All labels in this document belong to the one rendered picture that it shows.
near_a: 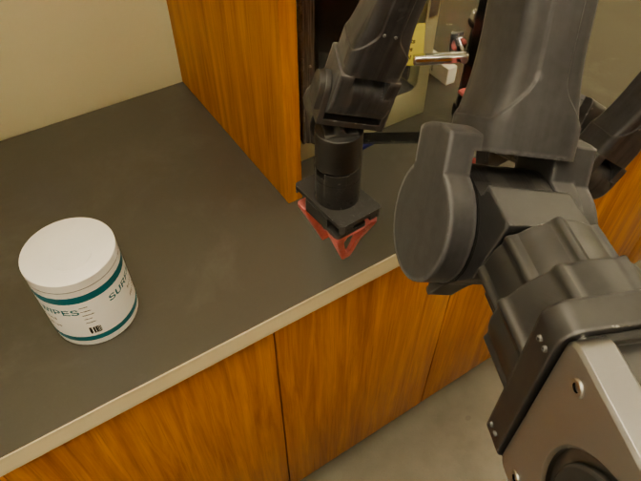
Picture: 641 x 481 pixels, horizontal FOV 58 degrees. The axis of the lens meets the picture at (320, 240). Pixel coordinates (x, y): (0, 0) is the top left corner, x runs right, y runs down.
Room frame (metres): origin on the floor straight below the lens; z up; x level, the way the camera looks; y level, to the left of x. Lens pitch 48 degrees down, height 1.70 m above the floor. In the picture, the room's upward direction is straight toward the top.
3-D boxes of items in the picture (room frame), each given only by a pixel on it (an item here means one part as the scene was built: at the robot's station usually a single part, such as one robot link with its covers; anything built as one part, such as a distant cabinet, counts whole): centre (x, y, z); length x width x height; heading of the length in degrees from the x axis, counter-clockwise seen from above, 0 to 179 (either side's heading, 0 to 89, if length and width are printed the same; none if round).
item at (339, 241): (0.53, -0.03, 1.14); 0.07 x 0.07 x 0.09; 36
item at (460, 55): (0.87, -0.20, 1.20); 0.10 x 0.05 x 0.03; 91
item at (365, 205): (0.54, -0.02, 1.21); 0.10 x 0.07 x 0.07; 36
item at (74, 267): (0.53, 0.35, 1.02); 0.13 x 0.13 x 0.15
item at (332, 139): (0.55, -0.02, 1.27); 0.07 x 0.06 x 0.07; 9
